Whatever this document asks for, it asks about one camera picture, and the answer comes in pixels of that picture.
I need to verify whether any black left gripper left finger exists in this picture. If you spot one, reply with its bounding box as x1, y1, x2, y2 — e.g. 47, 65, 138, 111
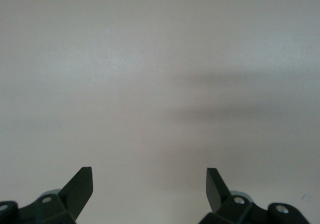
0, 166, 94, 224

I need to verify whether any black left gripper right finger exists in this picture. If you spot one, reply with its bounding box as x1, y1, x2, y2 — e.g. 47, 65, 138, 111
197, 167, 311, 224

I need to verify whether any brown paper table cover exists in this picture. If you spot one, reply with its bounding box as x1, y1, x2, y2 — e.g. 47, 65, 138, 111
0, 0, 320, 224

